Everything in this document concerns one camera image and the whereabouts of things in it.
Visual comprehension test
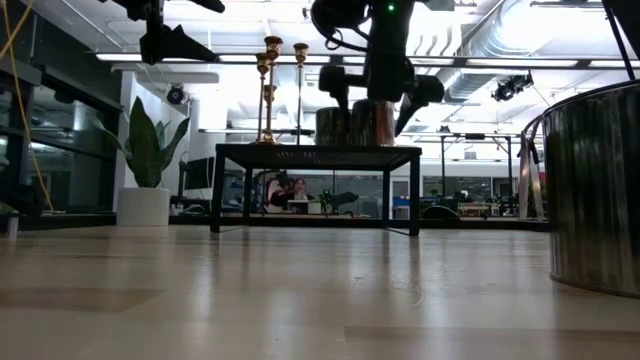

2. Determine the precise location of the black angled ceiling spotlight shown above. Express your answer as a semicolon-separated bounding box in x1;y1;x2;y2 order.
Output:
491;73;535;103

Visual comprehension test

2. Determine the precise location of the black aluminium table frame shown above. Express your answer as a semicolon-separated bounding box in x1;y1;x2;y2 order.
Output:
0;212;551;232

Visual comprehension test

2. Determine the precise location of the black background table frame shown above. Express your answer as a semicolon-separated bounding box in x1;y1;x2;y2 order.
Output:
403;130;516;221

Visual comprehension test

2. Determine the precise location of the tall brass candlestick holder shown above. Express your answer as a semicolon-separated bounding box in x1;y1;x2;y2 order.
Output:
292;42;310;146

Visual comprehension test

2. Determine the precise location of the black domed chair back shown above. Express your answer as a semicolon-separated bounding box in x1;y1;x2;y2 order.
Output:
421;204;461;221

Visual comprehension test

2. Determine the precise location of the long ceiling light strip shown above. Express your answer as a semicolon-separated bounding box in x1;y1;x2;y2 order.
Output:
94;52;640;69

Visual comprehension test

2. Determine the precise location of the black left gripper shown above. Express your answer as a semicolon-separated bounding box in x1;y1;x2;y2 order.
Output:
99;0;226;66

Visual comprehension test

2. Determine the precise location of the green plant in white pot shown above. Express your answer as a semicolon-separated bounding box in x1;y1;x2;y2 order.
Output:
89;95;192;227

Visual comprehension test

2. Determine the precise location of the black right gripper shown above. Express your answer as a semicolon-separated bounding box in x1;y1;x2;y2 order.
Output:
319;49;446;137

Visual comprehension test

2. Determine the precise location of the silver tin can orange label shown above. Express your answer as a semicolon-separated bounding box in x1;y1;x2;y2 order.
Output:
351;98;397;147

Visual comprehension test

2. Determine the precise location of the black perforated metal shelf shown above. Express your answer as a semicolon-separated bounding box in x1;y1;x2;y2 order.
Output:
209;143;424;237

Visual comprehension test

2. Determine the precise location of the person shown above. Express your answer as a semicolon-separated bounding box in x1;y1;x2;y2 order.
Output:
267;172;309;214

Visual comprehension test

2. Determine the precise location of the yellow hanging cable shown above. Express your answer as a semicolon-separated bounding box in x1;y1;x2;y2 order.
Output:
0;0;55;214

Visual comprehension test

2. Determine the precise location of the black computer monitor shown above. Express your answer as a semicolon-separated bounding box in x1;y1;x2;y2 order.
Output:
182;156;216;191

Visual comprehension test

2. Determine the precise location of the short brass candlestick holder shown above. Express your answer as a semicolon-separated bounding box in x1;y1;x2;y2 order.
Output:
263;83;277;142

